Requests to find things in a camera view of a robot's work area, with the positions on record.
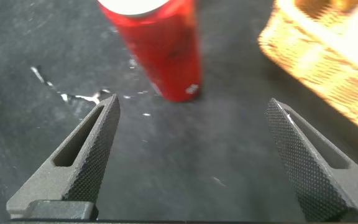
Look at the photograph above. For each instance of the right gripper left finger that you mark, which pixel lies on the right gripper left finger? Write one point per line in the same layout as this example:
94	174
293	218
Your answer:
82	168

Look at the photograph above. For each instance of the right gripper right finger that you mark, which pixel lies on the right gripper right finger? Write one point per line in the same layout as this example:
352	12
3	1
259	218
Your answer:
315	168

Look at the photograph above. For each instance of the red soda can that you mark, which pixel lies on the red soda can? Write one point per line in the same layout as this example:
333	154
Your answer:
166	53

